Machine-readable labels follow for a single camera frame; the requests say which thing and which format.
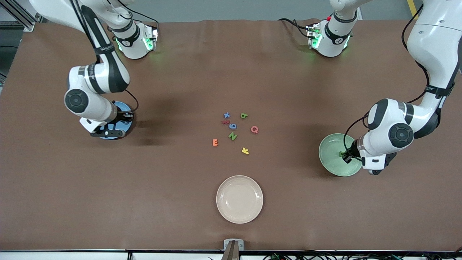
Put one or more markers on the beige plate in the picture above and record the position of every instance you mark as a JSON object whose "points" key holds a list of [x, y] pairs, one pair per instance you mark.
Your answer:
{"points": [[239, 199]]}

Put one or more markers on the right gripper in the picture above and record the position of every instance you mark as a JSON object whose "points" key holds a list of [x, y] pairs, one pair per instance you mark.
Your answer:
{"points": [[122, 118]]}

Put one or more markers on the white table edge strip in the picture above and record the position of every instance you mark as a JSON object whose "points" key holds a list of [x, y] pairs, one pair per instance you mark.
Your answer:
{"points": [[54, 256]]}

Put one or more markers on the green foam letter N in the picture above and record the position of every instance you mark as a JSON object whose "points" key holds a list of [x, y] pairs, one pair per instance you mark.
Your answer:
{"points": [[232, 136]]}

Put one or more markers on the grey metal bracket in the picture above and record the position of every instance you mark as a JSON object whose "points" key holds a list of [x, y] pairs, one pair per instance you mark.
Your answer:
{"points": [[226, 245]]}

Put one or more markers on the yellow foam letter K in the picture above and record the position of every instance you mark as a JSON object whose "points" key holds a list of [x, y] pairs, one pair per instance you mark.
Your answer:
{"points": [[245, 151]]}

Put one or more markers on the aluminium frame profile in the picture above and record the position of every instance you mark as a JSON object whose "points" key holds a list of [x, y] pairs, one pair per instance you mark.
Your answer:
{"points": [[18, 16]]}

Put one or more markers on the grey camera mast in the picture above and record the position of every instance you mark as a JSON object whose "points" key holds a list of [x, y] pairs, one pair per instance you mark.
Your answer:
{"points": [[231, 252]]}

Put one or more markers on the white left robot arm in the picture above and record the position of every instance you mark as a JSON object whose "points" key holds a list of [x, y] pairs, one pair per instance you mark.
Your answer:
{"points": [[433, 43]]}

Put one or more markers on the pink foam letter Q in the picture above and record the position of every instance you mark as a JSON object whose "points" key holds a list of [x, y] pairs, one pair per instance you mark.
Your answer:
{"points": [[252, 128]]}

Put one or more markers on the blue plate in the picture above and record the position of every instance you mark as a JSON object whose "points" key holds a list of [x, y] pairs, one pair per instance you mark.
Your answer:
{"points": [[124, 108]]}

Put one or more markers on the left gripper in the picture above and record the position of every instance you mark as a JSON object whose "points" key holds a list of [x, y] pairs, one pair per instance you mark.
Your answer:
{"points": [[349, 154]]}

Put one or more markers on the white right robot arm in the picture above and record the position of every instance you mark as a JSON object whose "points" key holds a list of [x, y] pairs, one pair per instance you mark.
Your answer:
{"points": [[94, 77]]}

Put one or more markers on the brown table mat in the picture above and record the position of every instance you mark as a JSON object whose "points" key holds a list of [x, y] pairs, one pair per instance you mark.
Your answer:
{"points": [[72, 198]]}

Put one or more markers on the mint green plate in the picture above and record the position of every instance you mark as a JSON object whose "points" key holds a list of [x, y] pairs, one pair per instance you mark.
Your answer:
{"points": [[332, 159]]}

